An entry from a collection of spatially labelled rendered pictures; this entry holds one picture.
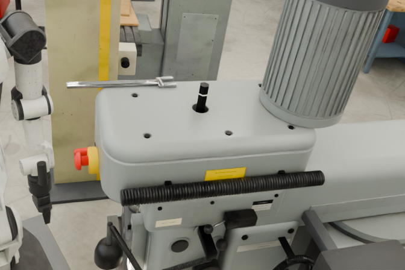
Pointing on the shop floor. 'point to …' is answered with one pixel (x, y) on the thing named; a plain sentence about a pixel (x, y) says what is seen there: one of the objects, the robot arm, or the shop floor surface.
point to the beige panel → (79, 65)
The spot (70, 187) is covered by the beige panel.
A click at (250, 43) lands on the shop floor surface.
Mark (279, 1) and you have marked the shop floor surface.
